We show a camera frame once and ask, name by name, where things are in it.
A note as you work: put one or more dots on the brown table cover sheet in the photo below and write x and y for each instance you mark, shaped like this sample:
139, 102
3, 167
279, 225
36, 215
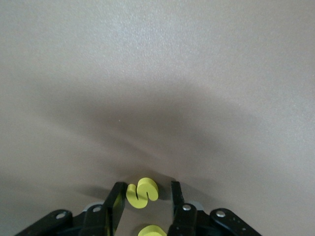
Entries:
157, 73

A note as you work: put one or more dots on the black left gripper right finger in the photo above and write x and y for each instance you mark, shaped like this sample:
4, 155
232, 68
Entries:
183, 221

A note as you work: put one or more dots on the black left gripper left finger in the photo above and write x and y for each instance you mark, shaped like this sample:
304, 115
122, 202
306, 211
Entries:
103, 221

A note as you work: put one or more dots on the yellow letter u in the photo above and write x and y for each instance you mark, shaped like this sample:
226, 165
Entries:
150, 231

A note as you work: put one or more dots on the yellow letter s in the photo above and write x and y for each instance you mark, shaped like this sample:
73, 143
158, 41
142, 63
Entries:
140, 203

